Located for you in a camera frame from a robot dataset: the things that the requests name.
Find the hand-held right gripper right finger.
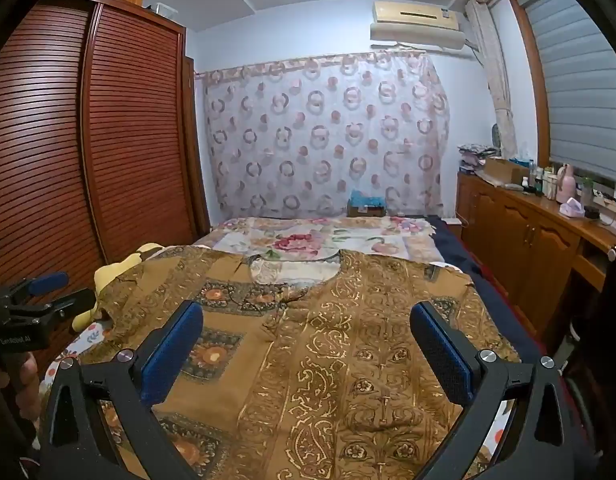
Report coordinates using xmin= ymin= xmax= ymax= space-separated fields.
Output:
xmin=409 ymin=301 xmax=589 ymax=480

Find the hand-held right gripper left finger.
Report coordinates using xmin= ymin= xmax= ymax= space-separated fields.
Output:
xmin=36 ymin=301 xmax=205 ymax=480

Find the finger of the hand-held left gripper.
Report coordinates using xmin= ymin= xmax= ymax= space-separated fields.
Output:
xmin=10 ymin=272 xmax=70 ymax=306
xmin=35 ymin=287 xmax=98 ymax=323

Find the brown patterned shirt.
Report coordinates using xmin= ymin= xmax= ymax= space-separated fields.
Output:
xmin=78 ymin=246 xmax=521 ymax=480

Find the stack of folded clothes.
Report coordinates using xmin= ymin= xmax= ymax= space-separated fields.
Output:
xmin=458 ymin=142 xmax=501 ymax=173

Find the person's left hand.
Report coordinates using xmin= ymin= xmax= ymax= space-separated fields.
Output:
xmin=0 ymin=351 xmax=42 ymax=429

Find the orange fruit print bed sheet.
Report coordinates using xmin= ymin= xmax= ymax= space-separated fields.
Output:
xmin=45 ymin=320 xmax=514 ymax=480

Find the yellow plush toy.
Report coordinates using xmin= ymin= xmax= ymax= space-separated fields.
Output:
xmin=72 ymin=242 xmax=163 ymax=333

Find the wooden sideboard cabinet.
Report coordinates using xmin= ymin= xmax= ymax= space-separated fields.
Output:
xmin=455 ymin=170 xmax=616 ymax=356

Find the wooden louvered wardrobe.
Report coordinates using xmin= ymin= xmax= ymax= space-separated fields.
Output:
xmin=0 ymin=0 xmax=211 ymax=376

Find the blue and brown tissue box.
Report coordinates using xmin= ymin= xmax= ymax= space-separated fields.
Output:
xmin=347 ymin=189 xmax=387 ymax=218

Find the cardboard box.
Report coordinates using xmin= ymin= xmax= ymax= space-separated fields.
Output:
xmin=480 ymin=156 xmax=531 ymax=184

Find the pink kettle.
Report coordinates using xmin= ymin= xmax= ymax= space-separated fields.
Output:
xmin=558 ymin=162 xmax=578 ymax=203

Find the circle print sheer curtain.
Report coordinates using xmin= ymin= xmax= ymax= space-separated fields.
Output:
xmin=203 ymin=52 xmax=451 ymax=218

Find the beige tied curtain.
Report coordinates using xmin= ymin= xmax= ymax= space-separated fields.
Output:
xmin=465 ymin=0 xmax=519 ymax=161

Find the grey window blind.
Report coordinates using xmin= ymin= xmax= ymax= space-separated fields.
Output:
xmin=525 ymin=0 xmax=616 ymax=183

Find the white air conditioner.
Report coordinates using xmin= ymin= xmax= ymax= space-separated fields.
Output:
xmin=370 ymin=1 xmax=468 ymax=51

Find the wooden window frame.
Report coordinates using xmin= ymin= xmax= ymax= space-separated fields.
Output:
xmin=508 ymin=0 xmax=553 ymax=167

